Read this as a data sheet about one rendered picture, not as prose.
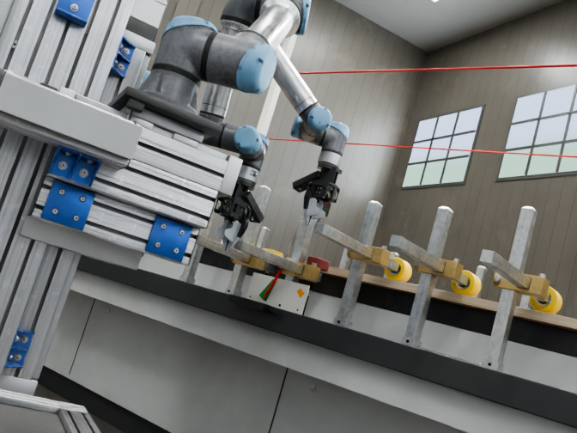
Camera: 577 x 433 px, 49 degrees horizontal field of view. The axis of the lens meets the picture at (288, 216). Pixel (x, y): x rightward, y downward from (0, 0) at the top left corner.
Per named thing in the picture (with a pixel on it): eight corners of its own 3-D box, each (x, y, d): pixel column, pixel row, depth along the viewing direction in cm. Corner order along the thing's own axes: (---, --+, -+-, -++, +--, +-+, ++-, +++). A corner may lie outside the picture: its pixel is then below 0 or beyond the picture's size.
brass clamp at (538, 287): (540, 295, 168) (544, 277, 169) (490, 285, 177) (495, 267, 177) (546, 300, 173) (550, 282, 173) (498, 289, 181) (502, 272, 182)
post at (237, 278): (228, 308, 233) (266, 185, 241) (221, 306, 236) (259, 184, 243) (234, 310, 236) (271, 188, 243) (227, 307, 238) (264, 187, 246)
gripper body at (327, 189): (324, 198, 210) (333, 163, 212) (303, 195, 215) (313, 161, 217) (336, 205, 215) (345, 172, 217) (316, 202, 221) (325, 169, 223)
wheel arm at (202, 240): (193, 245, 211) (197, 232, 212) (186, 243, 214) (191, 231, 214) (273, 275, 244) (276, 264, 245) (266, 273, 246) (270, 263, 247)
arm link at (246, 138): (217, 143, 179) (223, 154, 190) (255, 153, 178) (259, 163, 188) (226, 117, 180) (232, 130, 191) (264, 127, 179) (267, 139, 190)
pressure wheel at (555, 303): (551, 281, 186) (525, 290, 189) (561, 307, 182) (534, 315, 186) (557, 285, 190) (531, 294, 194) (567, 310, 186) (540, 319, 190)
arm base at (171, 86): (140, 94, 137) (154, 52, 139) (124, 106, 151) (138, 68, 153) (203, 121, 144) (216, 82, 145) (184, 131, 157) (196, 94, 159)
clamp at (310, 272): (308, 279, 215) (312, 265, 216) (278, 272, 223) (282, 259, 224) (318, 283, 219) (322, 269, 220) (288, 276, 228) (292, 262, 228)
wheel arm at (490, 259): (492, 264, 149) (495, 249, 150) (477, 261, 151) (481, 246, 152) (551, 305, 187) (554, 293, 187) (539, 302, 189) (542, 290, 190)
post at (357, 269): (338, 344, 201) (378, 200, 209) (329, 341, 203) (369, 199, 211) (344, 345, 204) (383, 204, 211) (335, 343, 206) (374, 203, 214)
